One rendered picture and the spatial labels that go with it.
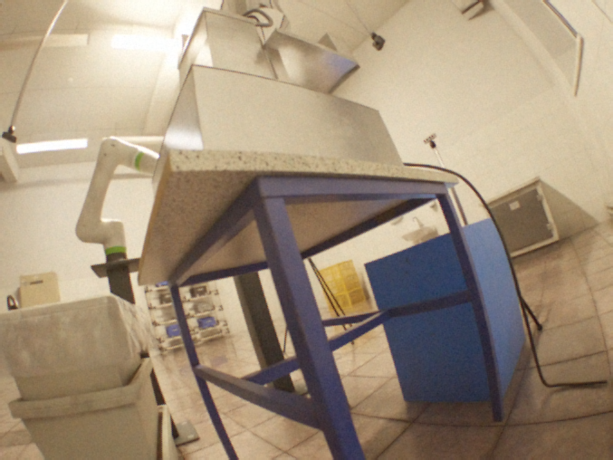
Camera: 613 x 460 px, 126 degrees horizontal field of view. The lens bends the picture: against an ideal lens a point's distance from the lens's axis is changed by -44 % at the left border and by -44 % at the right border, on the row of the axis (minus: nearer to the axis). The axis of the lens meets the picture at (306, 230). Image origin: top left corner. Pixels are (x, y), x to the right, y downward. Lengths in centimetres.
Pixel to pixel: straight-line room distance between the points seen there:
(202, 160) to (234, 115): 22
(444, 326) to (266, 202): 78
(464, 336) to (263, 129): 82
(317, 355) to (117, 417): 59
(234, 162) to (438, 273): 75
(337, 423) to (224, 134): 44
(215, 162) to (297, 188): 11
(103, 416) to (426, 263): 102
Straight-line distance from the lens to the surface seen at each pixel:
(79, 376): 80
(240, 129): 49
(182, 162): 29
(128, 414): 78
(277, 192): 33
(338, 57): 92
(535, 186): 338
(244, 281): 155
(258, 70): 72
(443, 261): 91
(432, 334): 100
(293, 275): 31
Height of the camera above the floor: 58
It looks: 11 degrees up
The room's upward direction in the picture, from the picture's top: 17 degrees counter-clockwise
